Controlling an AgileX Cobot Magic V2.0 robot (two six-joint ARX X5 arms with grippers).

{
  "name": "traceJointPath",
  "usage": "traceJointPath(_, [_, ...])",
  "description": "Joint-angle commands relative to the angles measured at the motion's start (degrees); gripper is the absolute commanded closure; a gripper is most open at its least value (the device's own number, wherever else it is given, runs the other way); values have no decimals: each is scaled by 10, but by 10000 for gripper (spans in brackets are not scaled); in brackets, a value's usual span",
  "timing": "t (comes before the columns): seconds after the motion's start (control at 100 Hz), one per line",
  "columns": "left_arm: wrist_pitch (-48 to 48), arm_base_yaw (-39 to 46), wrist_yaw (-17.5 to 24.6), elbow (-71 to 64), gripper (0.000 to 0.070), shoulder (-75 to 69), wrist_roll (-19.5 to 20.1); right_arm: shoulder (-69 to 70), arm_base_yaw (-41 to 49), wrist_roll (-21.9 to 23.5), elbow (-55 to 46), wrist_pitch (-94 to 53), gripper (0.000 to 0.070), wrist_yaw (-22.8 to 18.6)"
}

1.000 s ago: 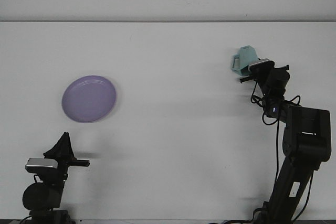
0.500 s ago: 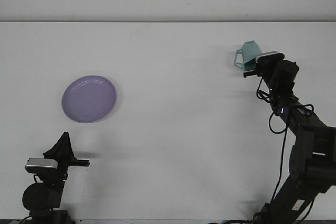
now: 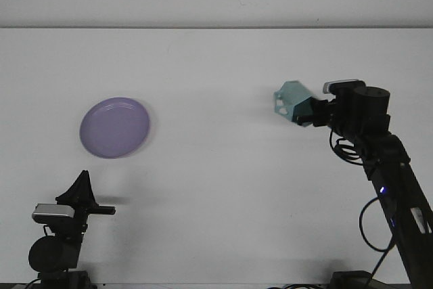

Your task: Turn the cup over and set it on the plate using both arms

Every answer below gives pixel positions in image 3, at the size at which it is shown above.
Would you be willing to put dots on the pale purple round plate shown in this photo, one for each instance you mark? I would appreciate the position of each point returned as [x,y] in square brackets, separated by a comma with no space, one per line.
[115,128]

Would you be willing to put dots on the pale blue hexagonal cup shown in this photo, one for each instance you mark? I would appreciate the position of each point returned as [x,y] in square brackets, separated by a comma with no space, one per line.
[294,97]

